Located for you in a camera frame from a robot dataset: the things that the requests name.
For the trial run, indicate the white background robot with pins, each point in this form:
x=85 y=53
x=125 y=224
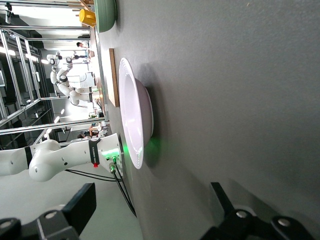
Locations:
x=62 y=80

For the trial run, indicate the wooden peg drying rack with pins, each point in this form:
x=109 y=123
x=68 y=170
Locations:
x=82 y=3

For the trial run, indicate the yellow cup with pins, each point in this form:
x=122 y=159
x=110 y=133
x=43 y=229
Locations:
x=87 y=18

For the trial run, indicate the aluminium cell frame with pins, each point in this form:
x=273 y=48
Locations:
x=25 y=52

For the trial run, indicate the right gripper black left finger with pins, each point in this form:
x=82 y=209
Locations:
x=80 y=207

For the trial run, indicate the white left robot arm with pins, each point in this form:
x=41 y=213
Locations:
x=50 y=160

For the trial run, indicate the bamboo cutting board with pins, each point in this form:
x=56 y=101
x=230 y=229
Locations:
x=113 y=77

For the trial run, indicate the background person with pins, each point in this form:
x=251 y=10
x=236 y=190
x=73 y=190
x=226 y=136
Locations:
x=83 y=46

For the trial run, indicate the pale green bowl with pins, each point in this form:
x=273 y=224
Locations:
x=106 y=15

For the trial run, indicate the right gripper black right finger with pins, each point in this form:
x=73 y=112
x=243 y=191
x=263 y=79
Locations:
x=221 y=205

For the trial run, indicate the white round plate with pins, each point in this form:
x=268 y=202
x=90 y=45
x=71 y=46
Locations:
x=132 y=112

